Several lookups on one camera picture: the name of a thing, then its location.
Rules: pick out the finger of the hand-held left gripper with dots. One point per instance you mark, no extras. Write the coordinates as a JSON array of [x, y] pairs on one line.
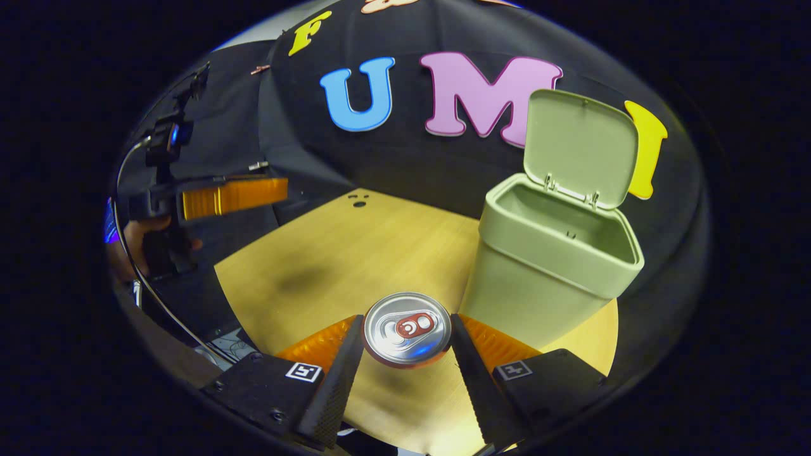
[[234, 196]]

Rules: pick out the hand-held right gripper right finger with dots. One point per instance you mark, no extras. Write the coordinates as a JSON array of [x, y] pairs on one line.
[[481, 392]]

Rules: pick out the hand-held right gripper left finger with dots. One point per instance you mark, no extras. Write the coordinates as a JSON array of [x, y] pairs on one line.
[[329, 392]]

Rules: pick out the red pop can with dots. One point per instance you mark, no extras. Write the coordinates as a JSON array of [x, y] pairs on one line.
[[407, 329]]

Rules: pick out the green desktop garbage bin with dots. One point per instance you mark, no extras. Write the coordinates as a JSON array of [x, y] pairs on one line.
[[538, 285]]

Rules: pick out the wooden desktop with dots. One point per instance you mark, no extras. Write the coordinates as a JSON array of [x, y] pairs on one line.
[[329, 253]]

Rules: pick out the silver cloth clip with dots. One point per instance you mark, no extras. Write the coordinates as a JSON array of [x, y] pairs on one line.
[[258, 166]]

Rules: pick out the copper cloth clip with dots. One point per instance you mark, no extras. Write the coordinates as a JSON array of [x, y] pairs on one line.
[[260, 68]]

